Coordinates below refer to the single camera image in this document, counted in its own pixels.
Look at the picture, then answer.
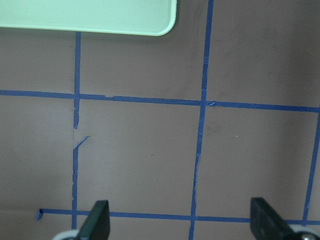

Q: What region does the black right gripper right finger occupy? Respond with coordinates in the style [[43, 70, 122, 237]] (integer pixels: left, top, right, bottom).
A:
[[250, 197, 297, 240]]

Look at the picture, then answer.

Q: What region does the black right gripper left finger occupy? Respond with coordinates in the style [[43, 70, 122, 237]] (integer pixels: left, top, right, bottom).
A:
[[78, 200, 111, 240]]

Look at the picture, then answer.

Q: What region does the light green plastic tray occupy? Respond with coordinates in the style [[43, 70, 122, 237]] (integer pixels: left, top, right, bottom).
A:
[[0, 0, 178, 36]]

